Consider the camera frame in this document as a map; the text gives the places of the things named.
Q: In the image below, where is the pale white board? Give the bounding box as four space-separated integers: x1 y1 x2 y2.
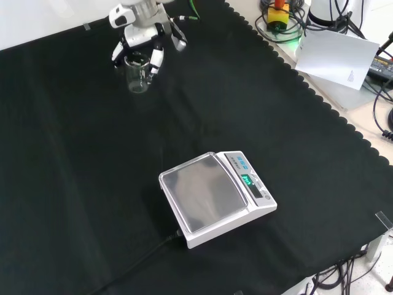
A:
295 29 381 92

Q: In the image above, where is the black power adapter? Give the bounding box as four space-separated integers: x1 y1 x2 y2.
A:
367 52 393 81

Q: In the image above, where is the black coiled cable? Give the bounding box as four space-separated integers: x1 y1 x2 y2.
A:
372 88 393 139

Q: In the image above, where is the green cable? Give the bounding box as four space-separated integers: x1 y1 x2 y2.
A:
179 0 201 22

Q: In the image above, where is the black table cloth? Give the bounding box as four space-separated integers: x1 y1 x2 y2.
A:
0 0 393 295

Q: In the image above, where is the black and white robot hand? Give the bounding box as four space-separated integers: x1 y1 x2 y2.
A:
108 3 188 84

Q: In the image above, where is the white electronic balance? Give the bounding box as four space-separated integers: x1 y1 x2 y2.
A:
158 150 278 250

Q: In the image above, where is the black balance power cable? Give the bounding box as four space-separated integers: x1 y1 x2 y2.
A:
90 232 182 295

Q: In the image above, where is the yellow stop button box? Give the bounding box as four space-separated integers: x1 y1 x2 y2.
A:
266 0 290 32

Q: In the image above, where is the clear glass beaker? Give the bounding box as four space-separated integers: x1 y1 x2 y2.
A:
123 52 151 94

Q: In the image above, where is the grey metal bracket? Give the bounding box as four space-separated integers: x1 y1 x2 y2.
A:
365 210 393 262

